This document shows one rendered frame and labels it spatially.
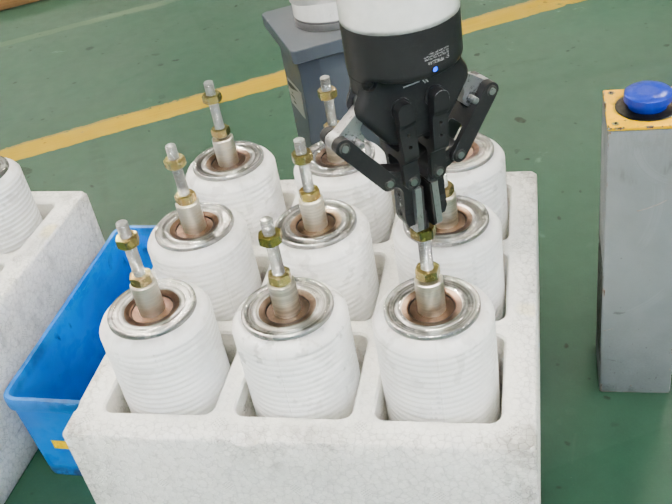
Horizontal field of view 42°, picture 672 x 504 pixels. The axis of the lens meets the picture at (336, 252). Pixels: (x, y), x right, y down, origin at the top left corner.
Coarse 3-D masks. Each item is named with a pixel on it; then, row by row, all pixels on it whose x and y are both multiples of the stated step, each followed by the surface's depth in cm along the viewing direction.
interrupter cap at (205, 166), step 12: (240, 144) 94; (252, 144) 94; (204, 156) 94; (240, 156) 93; (252, 156) 92; (204, 168) 91; (216, 168) 92; (228, 168) 91; (240, 168) 90; (252, 168) 90; (216, 180) 89
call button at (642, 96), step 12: (636, 84) 76; (648, 84) 76; (660, 84) 75; (624, 96) 75; (636, 96) 74; (648, 96) 74; (660, 96) 74; (636, 108) 74; (648, 108) 74; (660, 108) 74
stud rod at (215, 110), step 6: (204, 84) 87; (210, 84) 87; (210, 90) 87; (210, 108) 88; (216, 108) 88; (216, 114) 89; (216, 120) 89; (222, 120) 89; (216, 126) 89; (222, 126) 90; (222, 138) 90
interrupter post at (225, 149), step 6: (228, 138) 90; (216, 144) 90; (222, 144) 90; (228, 144) 90; (234, 144) 91; (216, 150) 91; (222, 150) 90; (228, 150) 90; (234, 150) 91; (216, 156) 91; (222, 156) 91; (228, 156) 91; (234, 156) 91; (222, 162) 91; (228, 162) 91; (234, 162) 91
